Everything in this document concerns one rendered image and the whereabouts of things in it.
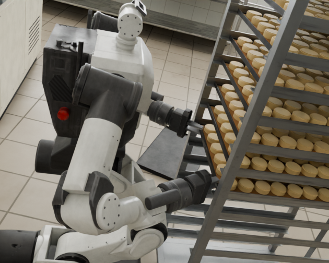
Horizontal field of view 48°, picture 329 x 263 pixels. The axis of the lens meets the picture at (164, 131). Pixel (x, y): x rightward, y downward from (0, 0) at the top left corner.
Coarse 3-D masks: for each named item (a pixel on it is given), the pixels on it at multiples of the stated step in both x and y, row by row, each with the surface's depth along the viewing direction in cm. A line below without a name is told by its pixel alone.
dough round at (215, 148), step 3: (213, 144) 133; (216, 144) 134; (219, 144) 134; (210, 147) 133; (213, 147) 131; (216, 147) 132; (219, 147) 132; (210, 150) 132; (213, 150) 131; (216, 150) 131; (219, 150) 131; (216, 153) 131; (222, 153) 132
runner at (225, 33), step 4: (224, 32) 128; (228, 32) 128; (232, 32) 128; (236, 32) 128; (240, 32) 128; (220, 36) 129; (224, 36) 129; (228, 36) 129; (232, 36) 129; (236, 36) 129; (240, 36) 129; (244, 36) 129; (248, 36) 129; (252, 36) 129; (228, 40) 127; (252, 40) 130
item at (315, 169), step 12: (216, 108) 138; (216, 120) 134; (228, 120) 132; (228, 132) 127; (228, 144) 122; (252, 156) 118; (264, 156) 119; (276, 156) 119; (252, 168) 113; (264, 168) 113; (276, 168) 113; (288, 168) 115; (300, 168) 116; (312, 168) 117; (324, 168) 119
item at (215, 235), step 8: (216, 232) 122; (224, 232) 123; (240, 240) 125; (248, 240) 125; (256, 240) 126; (264, 240) 126; (272, 240) 126; (280, 240) 127; (288, 240) 127; (296, 240) 127; (304, 240) 128; (328, 248) 131
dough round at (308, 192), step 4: (304, 188) 123; (308, 188) 123; (312, 188) 124; (304, 192) 122; (308, 192) 121; (312, 192) 122; (316, 192) 122; (304, 196) 122; (308, 196) 121; (312, 196) 121; (316, 196) 121
